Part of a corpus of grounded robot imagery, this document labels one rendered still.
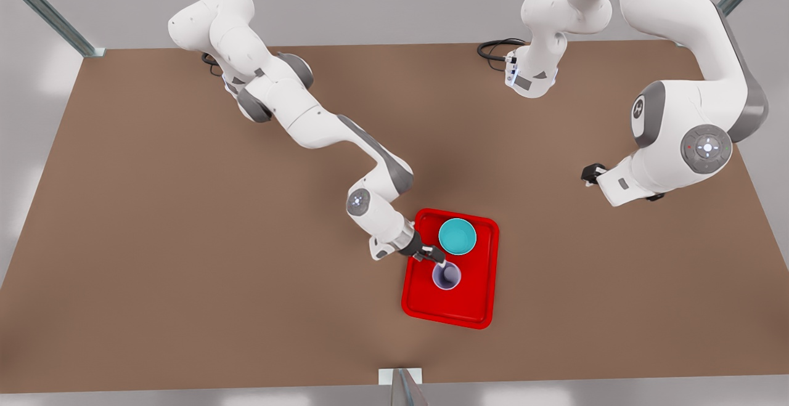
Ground pale lilac cup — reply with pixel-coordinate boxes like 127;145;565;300
431;262;462;291

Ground teal bowl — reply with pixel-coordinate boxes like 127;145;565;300
438;217;478;256

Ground red rectangular tray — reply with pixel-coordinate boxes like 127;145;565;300
401;208;500;331

